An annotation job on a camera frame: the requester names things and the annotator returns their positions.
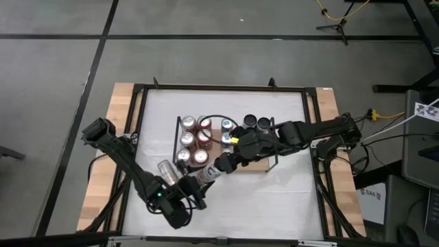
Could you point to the yellow power plug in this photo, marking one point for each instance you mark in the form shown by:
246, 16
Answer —
374, 115

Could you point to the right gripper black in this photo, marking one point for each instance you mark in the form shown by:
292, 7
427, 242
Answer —
254, 144

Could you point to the black tripod stand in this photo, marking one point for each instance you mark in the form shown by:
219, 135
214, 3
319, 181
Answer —
337, 28

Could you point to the Celsius Peach Vibe can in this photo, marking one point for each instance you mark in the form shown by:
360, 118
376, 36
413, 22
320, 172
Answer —
249, 120

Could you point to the Celsius Tropical Vibe can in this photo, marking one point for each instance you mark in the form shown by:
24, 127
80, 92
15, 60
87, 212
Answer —
263, 123

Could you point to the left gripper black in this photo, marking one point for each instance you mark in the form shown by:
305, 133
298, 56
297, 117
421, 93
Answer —
193, 197

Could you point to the black desk leg frame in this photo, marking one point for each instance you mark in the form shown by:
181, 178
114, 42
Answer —
394, 88

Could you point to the white cardboard box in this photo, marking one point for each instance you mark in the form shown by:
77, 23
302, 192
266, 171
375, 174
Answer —
370, 202

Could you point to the red Fanta can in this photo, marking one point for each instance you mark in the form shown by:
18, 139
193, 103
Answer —
204, 135
200, 156
204, 122

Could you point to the wooden shelf with black frame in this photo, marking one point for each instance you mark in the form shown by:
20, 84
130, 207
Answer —
257, 166

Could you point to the grey chair base leg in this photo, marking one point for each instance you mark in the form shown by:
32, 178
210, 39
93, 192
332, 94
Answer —
12, 153

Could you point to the blue silver Red Bull can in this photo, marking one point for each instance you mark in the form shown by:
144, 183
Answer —
227, 124
226, 138

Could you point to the white paper tag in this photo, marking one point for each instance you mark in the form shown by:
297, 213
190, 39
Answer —
427, 111

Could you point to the black frame bracket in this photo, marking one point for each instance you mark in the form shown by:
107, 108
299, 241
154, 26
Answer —
271, 81
156, 83

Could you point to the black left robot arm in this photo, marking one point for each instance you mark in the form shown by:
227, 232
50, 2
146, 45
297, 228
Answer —
133, 168

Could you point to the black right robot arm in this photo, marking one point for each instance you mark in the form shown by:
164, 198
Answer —
322, 128

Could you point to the silver Celsius can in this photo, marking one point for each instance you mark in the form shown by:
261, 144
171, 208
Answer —
208, 175
169, 171

